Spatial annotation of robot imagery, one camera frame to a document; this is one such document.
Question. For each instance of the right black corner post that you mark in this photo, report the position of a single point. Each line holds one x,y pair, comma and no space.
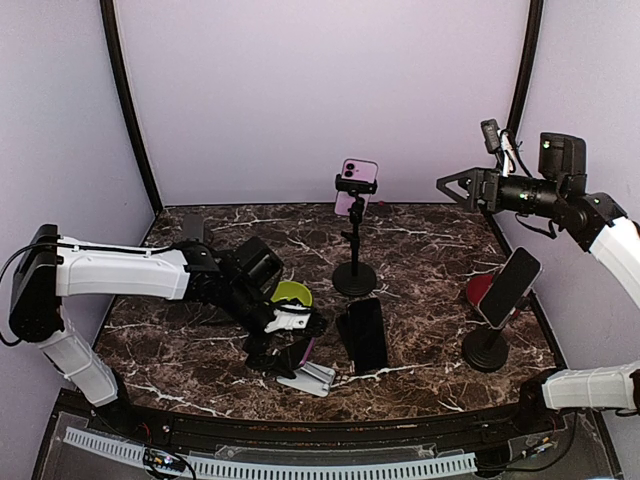
521,90

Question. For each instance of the black tall phone stand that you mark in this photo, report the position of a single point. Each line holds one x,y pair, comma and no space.
354,278

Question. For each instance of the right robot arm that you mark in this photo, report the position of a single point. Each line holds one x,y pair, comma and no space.
595,222

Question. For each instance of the black folding phone stand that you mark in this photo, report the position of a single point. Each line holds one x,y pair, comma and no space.
343,327

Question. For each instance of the left black corner post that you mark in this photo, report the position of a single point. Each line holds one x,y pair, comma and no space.
125,97

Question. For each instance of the pink phone on tall stand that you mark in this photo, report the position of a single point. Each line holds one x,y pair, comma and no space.
357,179

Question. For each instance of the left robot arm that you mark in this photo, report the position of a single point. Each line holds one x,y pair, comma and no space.
53,267

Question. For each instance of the red bowl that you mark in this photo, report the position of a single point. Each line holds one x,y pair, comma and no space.
478,286

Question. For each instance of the white cable duct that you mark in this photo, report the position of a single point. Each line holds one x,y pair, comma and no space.
244,463

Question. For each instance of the black corner post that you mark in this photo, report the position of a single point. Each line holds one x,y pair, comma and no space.
521,90
125,97

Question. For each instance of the white folding phone stand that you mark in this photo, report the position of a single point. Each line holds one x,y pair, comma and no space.
311,378

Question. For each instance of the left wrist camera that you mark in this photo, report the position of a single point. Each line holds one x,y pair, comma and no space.
300,319

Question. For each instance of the black front rail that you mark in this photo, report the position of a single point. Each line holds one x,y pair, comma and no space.
483,429

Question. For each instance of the green bowl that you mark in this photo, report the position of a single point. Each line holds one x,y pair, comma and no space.
290,291

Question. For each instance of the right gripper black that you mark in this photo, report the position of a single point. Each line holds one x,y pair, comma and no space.
478,178

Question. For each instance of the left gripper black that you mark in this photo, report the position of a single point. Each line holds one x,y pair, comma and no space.
272,364

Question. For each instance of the phone on right stand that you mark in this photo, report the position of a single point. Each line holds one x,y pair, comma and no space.
508,287

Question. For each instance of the large black phone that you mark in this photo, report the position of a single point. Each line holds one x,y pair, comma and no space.
367,335

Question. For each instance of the purple edged phone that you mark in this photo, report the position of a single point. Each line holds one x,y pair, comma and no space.
302,355

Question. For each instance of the black right phone stand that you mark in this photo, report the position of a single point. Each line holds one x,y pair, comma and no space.
485,349

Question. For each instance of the grey small phone stand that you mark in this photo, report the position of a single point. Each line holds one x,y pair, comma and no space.
193,228

